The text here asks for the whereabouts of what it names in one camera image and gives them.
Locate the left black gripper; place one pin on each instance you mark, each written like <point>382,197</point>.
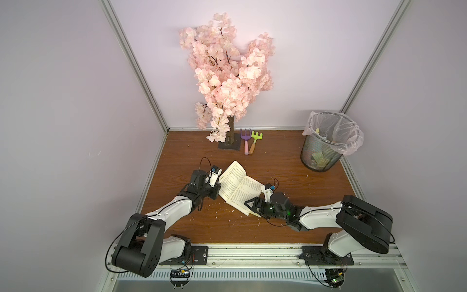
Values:
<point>213,194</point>

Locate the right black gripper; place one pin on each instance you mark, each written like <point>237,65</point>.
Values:
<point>262,205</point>

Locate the dark blue book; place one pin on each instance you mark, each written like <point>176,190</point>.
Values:
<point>237,187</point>

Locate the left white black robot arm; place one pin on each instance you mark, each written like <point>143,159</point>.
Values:
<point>142,245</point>

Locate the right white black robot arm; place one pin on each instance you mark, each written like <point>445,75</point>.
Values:
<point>363,225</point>

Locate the discarded sticky notes pile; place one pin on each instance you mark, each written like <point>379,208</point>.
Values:
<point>321,151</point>

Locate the purple toy garden rake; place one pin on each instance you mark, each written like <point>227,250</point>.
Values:
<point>245,135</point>

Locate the green toy garden rake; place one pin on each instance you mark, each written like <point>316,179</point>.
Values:
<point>255,136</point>

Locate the black mesh waste bin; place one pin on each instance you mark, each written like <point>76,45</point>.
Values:
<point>309,162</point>

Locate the left small circuit board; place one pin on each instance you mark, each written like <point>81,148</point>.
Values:
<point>179,278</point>

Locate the small circuit board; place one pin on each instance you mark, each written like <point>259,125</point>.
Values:
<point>334,277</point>
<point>179,278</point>

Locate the right small circuit board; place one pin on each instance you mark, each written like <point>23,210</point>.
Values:
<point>334,277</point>

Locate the clear plastic bin liner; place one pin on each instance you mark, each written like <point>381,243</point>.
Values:
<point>337,130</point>

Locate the pink artificial blossom tree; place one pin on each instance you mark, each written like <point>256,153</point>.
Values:
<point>229,80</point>

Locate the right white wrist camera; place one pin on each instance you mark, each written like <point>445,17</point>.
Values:
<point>268,191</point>

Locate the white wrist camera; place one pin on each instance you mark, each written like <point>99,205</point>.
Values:
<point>214,175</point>
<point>268,191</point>

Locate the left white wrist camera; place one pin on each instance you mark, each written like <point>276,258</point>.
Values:
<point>214,175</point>

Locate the aluminium mounting rail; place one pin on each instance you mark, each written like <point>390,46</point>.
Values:
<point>274,262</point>

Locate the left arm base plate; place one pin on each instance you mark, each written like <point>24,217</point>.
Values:
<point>194,255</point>

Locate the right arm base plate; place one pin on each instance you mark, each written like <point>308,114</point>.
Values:
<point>314,255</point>

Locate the left aluminium corner post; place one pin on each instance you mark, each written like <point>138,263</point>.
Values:
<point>116,26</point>

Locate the aluminium corner post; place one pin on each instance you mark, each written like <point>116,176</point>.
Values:
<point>116,26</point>
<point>382,43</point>

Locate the right aluminium corner post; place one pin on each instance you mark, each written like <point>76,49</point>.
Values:
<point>382,43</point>

